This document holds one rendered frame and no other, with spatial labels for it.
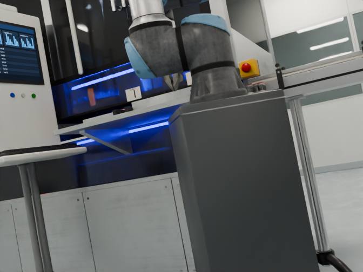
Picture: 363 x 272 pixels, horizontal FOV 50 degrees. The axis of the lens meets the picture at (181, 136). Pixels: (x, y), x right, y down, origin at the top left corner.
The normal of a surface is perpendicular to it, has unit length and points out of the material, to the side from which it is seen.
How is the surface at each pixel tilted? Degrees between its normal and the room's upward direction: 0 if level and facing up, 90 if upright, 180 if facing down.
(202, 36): 89
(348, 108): 90
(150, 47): 96
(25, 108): 90
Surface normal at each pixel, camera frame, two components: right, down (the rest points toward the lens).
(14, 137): 0.83, -0.18
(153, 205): -0.43, 0.04
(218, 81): -0.03, -0.34
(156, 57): -0.02, 0.33
